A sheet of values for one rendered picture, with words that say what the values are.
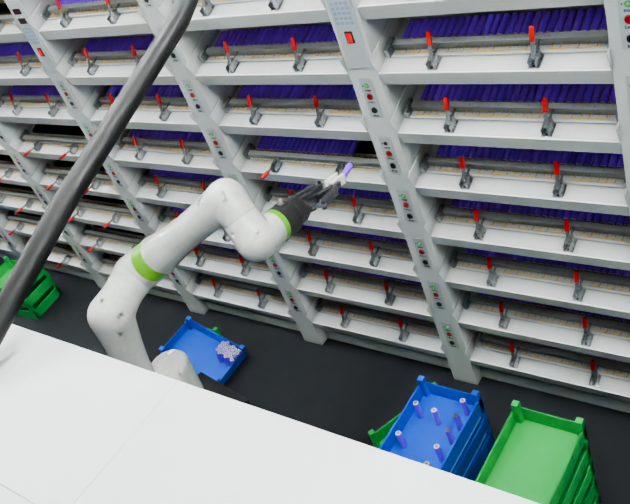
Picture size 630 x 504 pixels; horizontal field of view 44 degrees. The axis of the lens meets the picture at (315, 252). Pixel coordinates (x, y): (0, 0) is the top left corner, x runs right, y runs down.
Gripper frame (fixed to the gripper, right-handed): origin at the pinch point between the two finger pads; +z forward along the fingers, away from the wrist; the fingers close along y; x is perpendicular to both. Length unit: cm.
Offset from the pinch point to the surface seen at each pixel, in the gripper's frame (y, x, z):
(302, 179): 27.2, 9.4, 16.7
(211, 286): 114, 79, 35
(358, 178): 4.7, 7.2, 17.1
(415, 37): -23.5, -35.9, 16.2
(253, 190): 54, 18, 20
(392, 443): -20, 72, -22
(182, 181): 98, 21, 25
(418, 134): -22.4, -10.7, 12.2
